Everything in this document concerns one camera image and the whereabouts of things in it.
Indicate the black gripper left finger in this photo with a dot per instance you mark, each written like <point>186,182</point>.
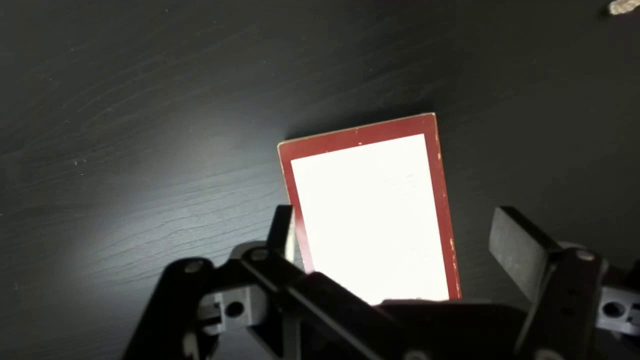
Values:
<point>200,300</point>

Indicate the red bordered book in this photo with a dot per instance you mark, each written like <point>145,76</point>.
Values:
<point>373,213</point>

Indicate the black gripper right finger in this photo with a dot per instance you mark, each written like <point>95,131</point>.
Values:
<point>533,267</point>

